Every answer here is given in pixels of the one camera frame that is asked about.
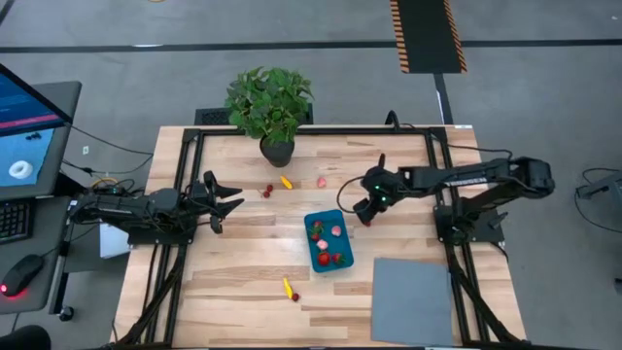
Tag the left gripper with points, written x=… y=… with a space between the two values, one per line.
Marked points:
x=201 y=201

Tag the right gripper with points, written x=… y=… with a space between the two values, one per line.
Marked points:
x=384 y=185

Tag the pink toy peach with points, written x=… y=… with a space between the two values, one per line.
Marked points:
x=335 y=231
x=321 y=244
x=321 y=182

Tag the blue plastic tupperware container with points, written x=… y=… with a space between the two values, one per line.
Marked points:
x=346 y=243

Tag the red toy strawberry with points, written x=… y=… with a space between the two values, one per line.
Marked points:
x=324 y=258
x=315 y=237
x=318 y=225
x=338 y=258

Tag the yellow toy fruit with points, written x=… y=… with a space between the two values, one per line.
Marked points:
x=286 y=182
x=287 y=288

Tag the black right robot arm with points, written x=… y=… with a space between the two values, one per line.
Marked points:
x=476 y=177

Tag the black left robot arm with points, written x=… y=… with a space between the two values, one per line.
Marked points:
x=141 y=209

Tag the black floor crate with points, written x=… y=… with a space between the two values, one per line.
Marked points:
x=211 y=116

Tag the grey cloth mat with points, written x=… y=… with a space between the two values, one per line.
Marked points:
x=413 y=301

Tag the potted green leafy plant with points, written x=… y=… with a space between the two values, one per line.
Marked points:
x=269 y=102

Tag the white box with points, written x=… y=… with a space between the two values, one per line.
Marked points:
x=114 y=243

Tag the black yellow striped floor mat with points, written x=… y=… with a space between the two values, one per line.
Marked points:
x=427 y=36

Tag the grey desk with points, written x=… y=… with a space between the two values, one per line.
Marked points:
x=63 y=94

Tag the black caster wheel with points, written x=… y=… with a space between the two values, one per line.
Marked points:
x=66 y=313

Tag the blue-lit display screen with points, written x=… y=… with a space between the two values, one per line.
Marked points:
x=24 y=146

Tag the black keyboard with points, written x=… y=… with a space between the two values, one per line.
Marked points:
x=14 y=221

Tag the black computer mouse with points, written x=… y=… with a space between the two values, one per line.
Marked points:
x=22 y=274

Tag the person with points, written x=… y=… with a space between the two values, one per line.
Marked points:
x=24 y=339

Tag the black aluminium table frame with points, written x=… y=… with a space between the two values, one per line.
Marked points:
x=316 y=131

